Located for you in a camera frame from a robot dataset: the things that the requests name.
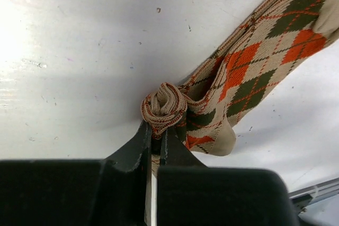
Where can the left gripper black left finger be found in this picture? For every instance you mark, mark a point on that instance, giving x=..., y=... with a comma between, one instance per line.
x=111, y=191

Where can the aluminium mounting rail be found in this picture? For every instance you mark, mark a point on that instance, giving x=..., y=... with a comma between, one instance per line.
x=313, y=194

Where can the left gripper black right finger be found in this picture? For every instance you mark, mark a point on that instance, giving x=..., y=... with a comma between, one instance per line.
x=190, y=193

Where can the beige orange argyle sock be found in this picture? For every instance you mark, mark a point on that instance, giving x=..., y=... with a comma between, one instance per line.
x=272, y=42

